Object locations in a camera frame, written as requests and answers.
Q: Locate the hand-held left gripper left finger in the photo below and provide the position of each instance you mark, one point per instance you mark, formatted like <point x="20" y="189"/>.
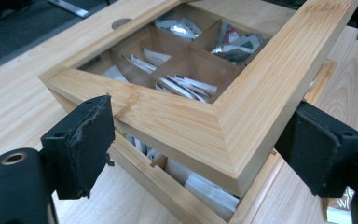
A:
<point x="84" y="146"/>

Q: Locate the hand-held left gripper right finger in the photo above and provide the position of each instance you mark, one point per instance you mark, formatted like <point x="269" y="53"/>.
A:
<point x="317" y="149"/>

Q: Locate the wooden compartment box with lid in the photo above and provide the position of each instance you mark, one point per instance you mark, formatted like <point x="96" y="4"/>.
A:
<point x="199" y="130"/>

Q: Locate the pile of white sachets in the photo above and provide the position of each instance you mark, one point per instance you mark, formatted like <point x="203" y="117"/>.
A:
<point x="188" y="87"/>
<point x="141" y="146"/>
<point x="150" y="59"/>
<point x="208" y="189"/>

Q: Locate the small white brown carton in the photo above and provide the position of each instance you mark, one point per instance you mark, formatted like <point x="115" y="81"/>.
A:
<point x="338" y="208"/>

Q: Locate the white sachet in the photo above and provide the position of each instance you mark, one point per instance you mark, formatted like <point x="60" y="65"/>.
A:
<point x="115" y="74"/>

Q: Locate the pile of green white packets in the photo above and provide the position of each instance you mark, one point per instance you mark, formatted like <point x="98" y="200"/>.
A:
<point x="236" y="48"/>

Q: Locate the grey metal stand foot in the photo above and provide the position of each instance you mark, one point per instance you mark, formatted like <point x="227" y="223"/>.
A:
<point x="70" y="7"/>

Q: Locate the pile of silver packets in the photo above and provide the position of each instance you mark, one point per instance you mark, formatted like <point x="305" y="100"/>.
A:
<point x="180" y="28"/>

